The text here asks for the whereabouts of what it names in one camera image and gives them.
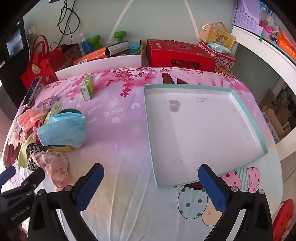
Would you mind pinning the large red gift box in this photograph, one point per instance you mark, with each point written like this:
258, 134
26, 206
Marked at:
180, 52

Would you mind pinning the leopard print cloth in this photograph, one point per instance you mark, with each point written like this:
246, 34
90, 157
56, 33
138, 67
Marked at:
34, 149

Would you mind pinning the yellow sponge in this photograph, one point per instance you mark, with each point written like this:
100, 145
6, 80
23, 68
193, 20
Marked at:
64, 148

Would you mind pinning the pile of colourful stationery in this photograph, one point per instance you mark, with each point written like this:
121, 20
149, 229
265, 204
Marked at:
284, 39

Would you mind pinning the purple cartoon tube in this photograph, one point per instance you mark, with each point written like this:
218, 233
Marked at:
47, 103

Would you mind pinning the purple perforated basket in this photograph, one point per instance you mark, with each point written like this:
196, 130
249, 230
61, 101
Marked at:
246, 16

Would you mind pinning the light green cloth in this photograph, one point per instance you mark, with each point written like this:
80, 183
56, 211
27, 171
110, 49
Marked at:
24, 150

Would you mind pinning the teal plastic container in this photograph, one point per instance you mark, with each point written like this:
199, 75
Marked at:
134, 47

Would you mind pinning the blue face mask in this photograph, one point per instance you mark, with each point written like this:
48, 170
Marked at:
62, 129

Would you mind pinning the orange printed carton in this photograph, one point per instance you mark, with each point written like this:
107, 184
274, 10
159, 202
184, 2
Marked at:
92, 56

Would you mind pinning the red cloth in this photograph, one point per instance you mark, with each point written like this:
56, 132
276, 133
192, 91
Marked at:
35, 129

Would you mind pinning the pink white wavy cloth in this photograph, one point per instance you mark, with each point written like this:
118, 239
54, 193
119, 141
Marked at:
30, 118

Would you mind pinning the blue wipes pack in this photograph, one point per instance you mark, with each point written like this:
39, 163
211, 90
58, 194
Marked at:
219, 48

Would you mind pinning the dark red paper bag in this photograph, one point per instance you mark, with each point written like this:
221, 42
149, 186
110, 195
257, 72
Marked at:
69, 54

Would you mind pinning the green dumbbell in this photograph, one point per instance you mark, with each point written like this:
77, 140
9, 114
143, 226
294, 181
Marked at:
94, 40
120, 36

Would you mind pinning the white tray with teal rim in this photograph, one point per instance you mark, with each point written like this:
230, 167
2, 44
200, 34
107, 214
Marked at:
196, 129

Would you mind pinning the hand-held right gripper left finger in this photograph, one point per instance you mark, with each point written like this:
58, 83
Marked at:
89, 192

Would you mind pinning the black television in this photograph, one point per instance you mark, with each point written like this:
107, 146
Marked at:
13, 44

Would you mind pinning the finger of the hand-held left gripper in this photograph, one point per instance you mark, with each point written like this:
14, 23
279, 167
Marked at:
34, 179
7, 174

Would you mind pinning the smartphone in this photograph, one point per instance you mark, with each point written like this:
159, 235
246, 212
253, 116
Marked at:
32, 91

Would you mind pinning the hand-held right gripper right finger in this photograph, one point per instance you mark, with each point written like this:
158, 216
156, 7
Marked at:
212, 185

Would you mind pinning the blue liquid bottle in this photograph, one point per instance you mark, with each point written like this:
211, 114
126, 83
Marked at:
85, 46

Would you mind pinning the red gift bag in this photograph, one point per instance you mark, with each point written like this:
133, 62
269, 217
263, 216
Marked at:
39, 67

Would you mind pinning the white printed carton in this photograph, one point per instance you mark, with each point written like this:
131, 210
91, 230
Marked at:
271, 127

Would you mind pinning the white desk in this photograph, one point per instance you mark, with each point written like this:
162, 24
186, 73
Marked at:
266, 48

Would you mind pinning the red white patterned box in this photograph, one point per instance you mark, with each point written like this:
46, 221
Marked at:
222, 59

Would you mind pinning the white wall socket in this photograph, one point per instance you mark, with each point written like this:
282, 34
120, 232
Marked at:
31, 31

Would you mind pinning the pink lace cloth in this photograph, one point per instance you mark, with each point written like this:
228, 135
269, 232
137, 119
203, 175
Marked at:
57, 169

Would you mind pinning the gold red ornament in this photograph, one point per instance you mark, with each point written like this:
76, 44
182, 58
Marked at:
225, 73

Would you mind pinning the brown cartons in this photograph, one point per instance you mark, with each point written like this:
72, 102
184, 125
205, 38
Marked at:
279, 115

